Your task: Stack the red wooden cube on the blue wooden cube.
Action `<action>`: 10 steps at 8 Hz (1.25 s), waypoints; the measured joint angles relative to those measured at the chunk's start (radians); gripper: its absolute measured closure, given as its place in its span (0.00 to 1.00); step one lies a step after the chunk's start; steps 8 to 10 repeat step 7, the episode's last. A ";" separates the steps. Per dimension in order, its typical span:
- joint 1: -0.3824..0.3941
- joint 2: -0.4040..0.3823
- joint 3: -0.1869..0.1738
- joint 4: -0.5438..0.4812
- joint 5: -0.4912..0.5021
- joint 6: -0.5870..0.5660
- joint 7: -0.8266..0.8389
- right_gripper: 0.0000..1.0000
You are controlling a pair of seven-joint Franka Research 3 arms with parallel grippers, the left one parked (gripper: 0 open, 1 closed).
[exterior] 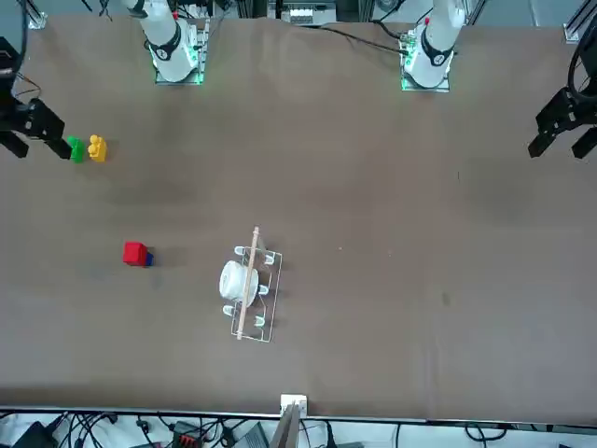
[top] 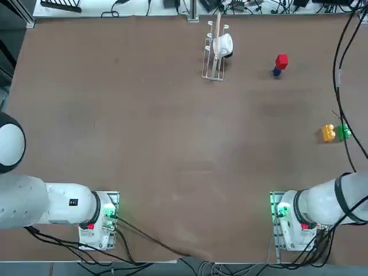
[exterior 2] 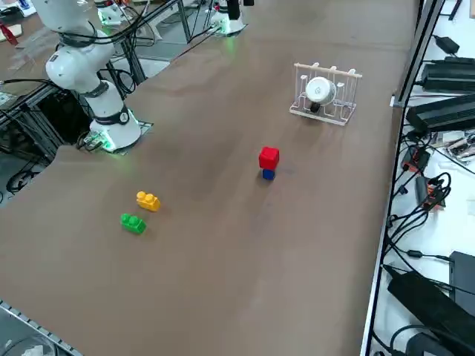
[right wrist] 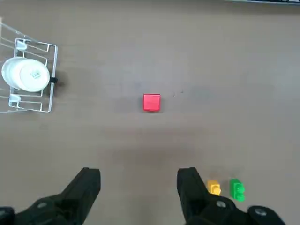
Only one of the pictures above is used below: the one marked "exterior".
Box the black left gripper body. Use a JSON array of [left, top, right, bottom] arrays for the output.
[[563, 86, 597, 125]]

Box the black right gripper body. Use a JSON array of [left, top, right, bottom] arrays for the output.
[[0, 77, 36, 136]]

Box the red wooden cube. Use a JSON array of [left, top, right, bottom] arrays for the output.
[[122, 241, 147, 267]]

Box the green toy brick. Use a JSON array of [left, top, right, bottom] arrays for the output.
[[66, 135, 86, 164]]

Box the yellow toy brick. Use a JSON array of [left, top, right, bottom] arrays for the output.
[[87, 134, 108, 163]]

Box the white cup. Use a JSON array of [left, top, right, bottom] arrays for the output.
[[218, 259, 260, 308]]

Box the white power strip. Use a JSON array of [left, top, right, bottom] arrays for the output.
[[284, 0, 337, 24]]

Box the large black power brick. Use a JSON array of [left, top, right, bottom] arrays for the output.
[[11, 421, 61, 448]]

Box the black orange power hub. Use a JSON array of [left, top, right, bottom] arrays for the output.
[[171, 421, 207, 448]]

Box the black power supply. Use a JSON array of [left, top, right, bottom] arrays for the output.
[[232, 421, 271, 448]]

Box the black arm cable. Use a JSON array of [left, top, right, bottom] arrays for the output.
[[566, 18, 597, 103], [11, 0, 30, 76]]

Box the black base cable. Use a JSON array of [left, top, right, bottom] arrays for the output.
[[298, 21, 407, 56]]

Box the white wire cup rack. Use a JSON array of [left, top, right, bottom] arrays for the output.
[[218, 226, 285, 344]]

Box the aluminium camera post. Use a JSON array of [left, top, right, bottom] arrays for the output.
[[279, 394, 310, 448]]

